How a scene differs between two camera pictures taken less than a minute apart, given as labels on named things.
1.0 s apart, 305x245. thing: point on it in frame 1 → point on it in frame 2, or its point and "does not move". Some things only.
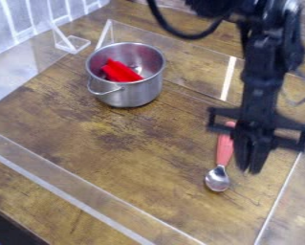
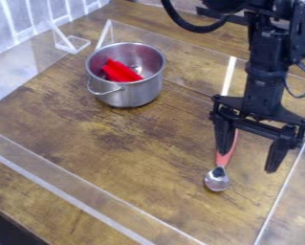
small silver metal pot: (125, 74) does not move
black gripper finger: (258, 150) → (281, 144)
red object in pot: (118, 72) does not move
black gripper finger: (242, 147) → (224, 133)
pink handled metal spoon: (217, 177) does not move
